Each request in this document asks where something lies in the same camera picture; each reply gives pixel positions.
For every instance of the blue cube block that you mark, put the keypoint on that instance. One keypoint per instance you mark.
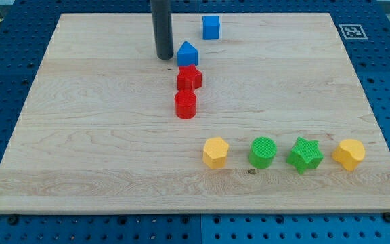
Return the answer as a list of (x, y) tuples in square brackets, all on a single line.
[(210, 27)]

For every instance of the red cylinder block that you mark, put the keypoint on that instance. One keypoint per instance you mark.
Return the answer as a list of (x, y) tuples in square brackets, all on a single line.
[(185, 104)]

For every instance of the yellow hexagon block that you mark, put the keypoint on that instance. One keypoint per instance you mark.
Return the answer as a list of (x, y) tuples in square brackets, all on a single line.
[(215, 152)]

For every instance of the red star block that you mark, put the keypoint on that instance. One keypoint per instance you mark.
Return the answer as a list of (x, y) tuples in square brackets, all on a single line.
[(189, 78)]

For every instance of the light wooden board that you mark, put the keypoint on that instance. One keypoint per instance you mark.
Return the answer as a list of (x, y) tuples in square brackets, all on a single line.
[(98, 133)]

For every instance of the blue triangular prism block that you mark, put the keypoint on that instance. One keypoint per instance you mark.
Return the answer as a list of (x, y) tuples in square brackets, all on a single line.
[(187, 55)]

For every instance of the green cylinder block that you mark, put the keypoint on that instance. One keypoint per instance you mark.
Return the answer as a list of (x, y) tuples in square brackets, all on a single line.
[(262, 153)]

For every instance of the green star block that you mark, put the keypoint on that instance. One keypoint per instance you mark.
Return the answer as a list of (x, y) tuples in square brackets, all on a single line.
[(305, 154)]

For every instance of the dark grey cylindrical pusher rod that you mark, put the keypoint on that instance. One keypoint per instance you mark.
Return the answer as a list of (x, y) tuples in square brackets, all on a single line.
[(162, 26)]

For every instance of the yellow heart block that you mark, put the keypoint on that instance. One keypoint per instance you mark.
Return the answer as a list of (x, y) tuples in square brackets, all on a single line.
[(349, 153)]

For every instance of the white fiducial marker tag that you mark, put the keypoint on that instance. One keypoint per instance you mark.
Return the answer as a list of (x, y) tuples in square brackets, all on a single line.
[(353, 32)]

